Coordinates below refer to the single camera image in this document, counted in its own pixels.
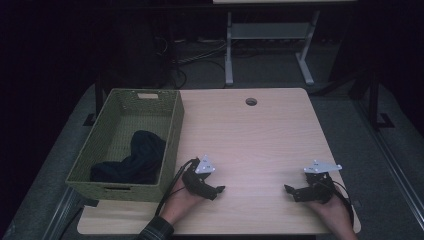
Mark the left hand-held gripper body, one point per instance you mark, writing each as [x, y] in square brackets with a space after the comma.
[191, 180]

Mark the person's left hand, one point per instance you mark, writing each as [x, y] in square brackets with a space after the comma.
[181, 203]

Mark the black stand post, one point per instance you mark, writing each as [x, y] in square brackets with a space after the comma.
[374, 100]
[99, 100]

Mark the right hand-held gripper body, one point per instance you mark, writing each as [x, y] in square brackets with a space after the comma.
[320, 191]

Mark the black printed t-shirt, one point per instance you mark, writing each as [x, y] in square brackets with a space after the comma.
[143, 160]

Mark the green woven basket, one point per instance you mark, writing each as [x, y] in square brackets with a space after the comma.
[143, 111]

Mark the grey round table grommet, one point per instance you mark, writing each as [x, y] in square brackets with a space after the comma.
[251, 101]

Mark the grey metal desk frame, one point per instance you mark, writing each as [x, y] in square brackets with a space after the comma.
[270, 30]

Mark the metal floor rail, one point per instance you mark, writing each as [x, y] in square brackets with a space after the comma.
[61, 213]
[405, 186]

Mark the person's right hand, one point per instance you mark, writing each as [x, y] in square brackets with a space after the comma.
[333, 213]

